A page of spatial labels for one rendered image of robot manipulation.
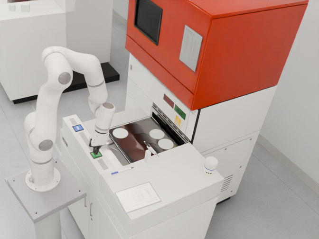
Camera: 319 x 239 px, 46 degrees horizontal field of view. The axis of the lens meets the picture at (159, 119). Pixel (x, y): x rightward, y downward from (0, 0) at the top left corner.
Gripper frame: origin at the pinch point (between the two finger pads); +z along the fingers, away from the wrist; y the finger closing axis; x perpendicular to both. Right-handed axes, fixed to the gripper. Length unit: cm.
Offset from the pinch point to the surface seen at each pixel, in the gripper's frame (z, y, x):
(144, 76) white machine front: -23, -55, -44
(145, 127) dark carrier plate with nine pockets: -0.1, -45.5, -15.1
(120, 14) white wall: 43, -221, -342
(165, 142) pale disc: -1.0, -49.6, 3.1
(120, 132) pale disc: 3.7, -27.8, -17.4
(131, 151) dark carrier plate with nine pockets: 4.3, -25.4, 1.6
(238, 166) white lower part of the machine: 26, -124, 16
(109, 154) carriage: 8.7, -13.9, -4.0
